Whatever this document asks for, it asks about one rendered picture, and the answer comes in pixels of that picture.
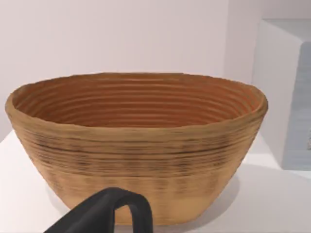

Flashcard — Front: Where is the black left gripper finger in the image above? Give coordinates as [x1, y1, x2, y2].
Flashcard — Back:
[45, 186, 153, 233]

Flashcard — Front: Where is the brown woven basket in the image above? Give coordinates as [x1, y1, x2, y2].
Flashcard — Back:
[4, 72, 269, 225]

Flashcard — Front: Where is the white and pale grey cabinet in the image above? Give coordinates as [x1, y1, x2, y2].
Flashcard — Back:
[251, 18, 311, 172]

